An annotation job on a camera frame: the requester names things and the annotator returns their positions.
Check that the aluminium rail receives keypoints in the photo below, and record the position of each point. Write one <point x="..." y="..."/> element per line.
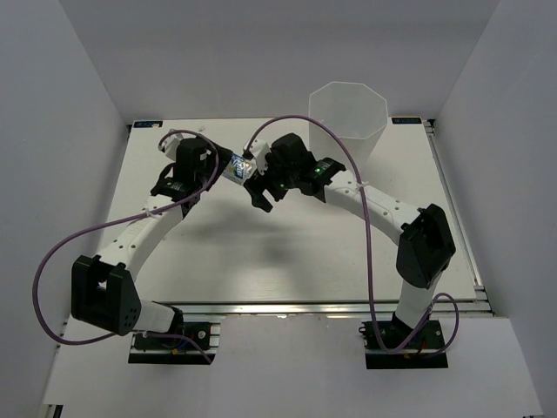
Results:
<point x="275" y="308"/>
<point x="479" y="288"/>

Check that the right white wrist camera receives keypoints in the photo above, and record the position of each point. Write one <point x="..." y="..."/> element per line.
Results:
<point x="256" y="151"/>

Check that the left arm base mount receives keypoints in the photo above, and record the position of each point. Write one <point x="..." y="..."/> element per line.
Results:
<point x="197" y="344"/>

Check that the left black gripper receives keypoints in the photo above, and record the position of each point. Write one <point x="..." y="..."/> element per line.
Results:
<point x="224" y="156"/>

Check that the white octagonal plastic bin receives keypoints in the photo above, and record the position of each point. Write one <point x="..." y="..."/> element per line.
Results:
<point x="355" y="113"/>

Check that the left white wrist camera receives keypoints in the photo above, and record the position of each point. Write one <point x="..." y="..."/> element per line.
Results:
<point x="169" y="144"/>

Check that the right blue corner sticker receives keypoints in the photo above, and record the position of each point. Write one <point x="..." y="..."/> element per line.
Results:
<point x="406" y="120"/>

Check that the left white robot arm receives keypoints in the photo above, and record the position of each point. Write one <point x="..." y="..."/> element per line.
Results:
<point x="103" y="292"/>

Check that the blue corner sticker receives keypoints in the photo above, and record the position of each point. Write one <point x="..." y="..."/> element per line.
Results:
<point x="406" y="120"/>
<point x="147" y="124"/>

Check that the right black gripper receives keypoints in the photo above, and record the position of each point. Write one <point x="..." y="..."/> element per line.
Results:
<point x="256" y="185"/>

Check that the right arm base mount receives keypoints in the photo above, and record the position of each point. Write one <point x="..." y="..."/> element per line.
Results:
<point x="417" y="354"/>

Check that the left blue corner sticker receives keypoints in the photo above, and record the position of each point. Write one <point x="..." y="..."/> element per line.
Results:
<point x="147" y="124"/>

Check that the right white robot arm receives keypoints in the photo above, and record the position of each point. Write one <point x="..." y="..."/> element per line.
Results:
<point x="422" y="235"/>

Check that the aluminium right side rail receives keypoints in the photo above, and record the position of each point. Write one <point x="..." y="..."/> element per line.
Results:
<point x="479" y="288"/>

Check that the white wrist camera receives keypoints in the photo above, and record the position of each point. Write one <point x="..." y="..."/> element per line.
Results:
<point x="169" y="144"/>
<point x="256" y="151"/>

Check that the aluminium front rail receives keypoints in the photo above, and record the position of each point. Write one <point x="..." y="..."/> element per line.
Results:
<point x="275" y="308"/>

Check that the bottle with green-blue label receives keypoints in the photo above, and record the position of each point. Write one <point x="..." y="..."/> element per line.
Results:
<point x="235" y="168"/>

